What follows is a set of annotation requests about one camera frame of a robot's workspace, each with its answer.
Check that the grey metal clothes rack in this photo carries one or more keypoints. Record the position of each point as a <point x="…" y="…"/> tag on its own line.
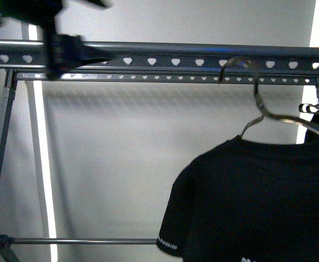
<point x="150" y="62"/>

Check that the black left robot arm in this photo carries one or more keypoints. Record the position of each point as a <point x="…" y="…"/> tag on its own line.
<point x="63" y="52"/>

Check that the black t-shirt with print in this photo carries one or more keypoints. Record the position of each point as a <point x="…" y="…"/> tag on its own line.
<point x="245" y="201"/>

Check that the silver metal clothes hanger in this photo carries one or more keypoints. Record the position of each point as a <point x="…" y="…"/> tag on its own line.
<point x="247" y="64"/>

